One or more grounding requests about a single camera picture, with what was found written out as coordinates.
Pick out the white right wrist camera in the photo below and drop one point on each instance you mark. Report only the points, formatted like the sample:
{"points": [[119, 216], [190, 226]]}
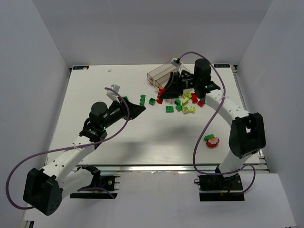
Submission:
{"points": [[178, 64]]}

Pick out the dark green lego brick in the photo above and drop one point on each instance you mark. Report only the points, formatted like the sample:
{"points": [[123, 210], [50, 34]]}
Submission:
{"points": [[177, 101]]}

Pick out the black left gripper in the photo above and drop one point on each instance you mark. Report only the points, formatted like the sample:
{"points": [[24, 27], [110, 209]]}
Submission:
{"points": [[126, 109]]}

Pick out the red lego brick right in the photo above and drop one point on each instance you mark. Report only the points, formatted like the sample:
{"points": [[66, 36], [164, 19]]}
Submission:
{"points": [[200, 103]]}

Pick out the green lego brick middle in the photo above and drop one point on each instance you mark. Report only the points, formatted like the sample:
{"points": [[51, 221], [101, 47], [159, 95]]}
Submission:
{"points": [[178, 107]]}

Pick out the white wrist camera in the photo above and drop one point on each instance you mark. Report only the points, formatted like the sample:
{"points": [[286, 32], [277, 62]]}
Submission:
{"points": [[112, 93], [178, 64]]}

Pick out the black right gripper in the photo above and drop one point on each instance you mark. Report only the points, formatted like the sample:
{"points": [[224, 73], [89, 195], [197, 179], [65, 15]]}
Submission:
{"points": [[179, 83]]}

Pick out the clear three-compartment organizer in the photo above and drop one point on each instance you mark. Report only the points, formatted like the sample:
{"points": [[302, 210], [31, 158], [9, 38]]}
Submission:
{"points": [[160, 75]]}

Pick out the red yellow green lego stack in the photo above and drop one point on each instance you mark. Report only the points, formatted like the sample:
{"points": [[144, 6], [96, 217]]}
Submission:
{"points": [[142, 100]]}

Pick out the green square lego brick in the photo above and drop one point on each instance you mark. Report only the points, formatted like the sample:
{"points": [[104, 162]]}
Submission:
{"points": [[152, 101]]}

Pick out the red lego brick stack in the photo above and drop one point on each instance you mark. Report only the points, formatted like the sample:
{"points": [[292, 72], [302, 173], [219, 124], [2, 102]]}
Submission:
{"points": [[160, 92]]}

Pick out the green brick by flower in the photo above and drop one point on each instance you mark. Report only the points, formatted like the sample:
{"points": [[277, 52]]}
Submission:
{"points": [[207, 137]]}

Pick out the red flower toy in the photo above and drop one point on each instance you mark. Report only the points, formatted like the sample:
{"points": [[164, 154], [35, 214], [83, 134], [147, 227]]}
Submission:
{"points": [[212, 142]]}

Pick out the lime lego brick lower right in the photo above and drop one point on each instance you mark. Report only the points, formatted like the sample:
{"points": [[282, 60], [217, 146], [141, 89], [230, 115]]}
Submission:
{"points": [[192, 109]]}

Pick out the red lego brick upper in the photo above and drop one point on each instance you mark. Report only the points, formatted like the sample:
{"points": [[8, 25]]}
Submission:
{"points": [[194, 98]]}

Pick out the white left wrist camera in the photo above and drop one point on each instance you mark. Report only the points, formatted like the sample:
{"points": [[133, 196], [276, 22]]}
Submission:
{"points": [[112, 93]]}

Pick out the lime lego brick upper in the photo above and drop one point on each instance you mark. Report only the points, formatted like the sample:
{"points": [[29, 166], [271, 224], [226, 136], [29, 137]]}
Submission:
{"points": [[187, 95]]}

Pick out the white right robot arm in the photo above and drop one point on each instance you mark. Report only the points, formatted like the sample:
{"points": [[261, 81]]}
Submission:
{"points": [[247, 133]]}

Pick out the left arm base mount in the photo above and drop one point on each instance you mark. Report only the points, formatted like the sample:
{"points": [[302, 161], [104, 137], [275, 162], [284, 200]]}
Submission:
{"points": [[106, 189]]}

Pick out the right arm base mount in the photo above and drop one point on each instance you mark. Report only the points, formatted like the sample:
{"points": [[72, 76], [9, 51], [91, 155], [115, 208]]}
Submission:
{"points": [[217, 188]]}

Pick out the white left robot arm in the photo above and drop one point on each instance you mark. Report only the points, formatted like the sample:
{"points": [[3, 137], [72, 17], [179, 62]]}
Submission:
{"points": [[45, 188]]}

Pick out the green flat lego brick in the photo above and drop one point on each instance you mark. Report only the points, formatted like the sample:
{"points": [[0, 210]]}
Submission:
{"points": [[169, 109]]}

